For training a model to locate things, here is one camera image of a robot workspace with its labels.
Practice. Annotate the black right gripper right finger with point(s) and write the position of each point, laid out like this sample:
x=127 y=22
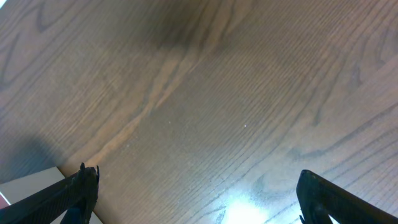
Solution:
x=322 y=202

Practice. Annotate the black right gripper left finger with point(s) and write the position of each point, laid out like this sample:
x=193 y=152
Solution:
x=74 y=198

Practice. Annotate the white box with pink interior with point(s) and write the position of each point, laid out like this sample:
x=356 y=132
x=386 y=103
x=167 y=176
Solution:
x=19 y=189

